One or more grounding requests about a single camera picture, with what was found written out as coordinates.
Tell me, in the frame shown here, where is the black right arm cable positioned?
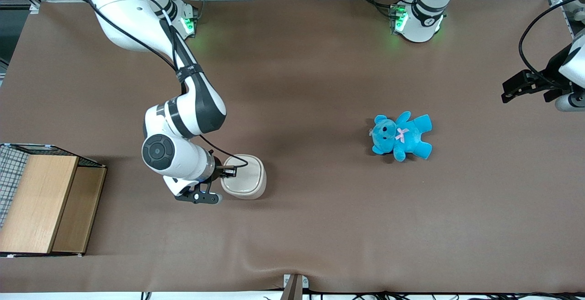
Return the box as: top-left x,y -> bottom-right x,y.
78,0 -> 250,169

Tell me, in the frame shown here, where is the blue teddy bear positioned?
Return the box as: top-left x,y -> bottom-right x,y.
369,111 -> 433,162

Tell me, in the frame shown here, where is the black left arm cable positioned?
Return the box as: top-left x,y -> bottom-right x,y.
519,0 -> 585,88

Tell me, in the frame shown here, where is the white trash can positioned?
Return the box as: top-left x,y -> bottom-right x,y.
220,154 -> 267,200

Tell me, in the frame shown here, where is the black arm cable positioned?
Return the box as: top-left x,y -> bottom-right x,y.
519,0 -> 585,88
78,0 -> 250,169

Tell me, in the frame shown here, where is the brown table cover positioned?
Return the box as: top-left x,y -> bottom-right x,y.
0,0 -> 585,294

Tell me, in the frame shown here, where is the wooden shelf box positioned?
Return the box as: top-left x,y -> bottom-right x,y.
0,144 -> 107,258

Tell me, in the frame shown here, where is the black wire mesh panel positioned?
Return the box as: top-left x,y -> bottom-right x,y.
0,145 -> 31,227

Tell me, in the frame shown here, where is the white trash can lid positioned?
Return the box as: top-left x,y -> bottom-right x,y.
223,155 -> 265,194

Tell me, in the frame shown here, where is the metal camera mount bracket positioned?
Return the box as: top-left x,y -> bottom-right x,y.
280,273 -> 309,300

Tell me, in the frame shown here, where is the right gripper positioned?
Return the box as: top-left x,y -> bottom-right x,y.
164,166 -> 237,196

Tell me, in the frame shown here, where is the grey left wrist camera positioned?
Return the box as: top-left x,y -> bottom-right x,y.
555,93 -> 585,112

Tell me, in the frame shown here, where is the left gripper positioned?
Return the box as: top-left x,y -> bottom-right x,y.
501,30 -> 585,104

